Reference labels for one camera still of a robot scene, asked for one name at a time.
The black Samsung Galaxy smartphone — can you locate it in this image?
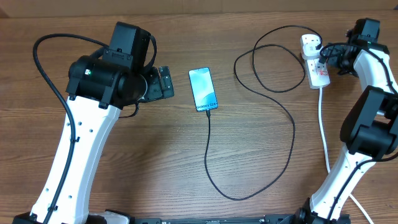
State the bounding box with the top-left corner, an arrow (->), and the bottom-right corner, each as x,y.
188,67 -> 218,112

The black USB charging cable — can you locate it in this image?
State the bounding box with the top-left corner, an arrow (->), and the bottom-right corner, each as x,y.
203,24 -> 323,202

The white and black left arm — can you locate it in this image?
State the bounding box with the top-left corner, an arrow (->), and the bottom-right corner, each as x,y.
13,22 -> 174,223

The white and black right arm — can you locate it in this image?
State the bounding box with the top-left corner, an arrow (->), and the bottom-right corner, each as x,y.
283,18 -> 397,223

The white USB charger adapter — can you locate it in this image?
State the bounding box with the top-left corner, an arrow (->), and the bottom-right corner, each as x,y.
301,43 -> 323,60

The white power strip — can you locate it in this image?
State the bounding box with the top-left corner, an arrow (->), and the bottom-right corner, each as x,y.
300,34 -> 331,90

